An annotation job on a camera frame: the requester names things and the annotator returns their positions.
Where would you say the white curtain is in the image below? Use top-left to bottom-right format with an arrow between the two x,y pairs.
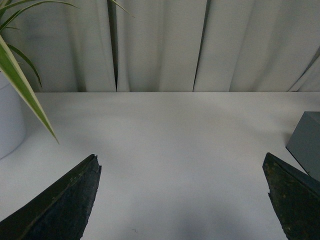
1,0 -> 320,92

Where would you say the green striped plant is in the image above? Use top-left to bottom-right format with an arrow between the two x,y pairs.
0,0 -> 135,144

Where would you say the white plant pot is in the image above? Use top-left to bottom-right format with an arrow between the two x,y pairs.
0,73 -> 26,158

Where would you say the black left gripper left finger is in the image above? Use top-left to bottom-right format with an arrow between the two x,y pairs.
0,154 -> 102,240

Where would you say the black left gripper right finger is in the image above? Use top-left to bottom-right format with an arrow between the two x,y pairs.
262,152 -> 320,240

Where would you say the gray cube base with recess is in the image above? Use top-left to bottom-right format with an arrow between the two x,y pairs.
286,111 -> 320,181

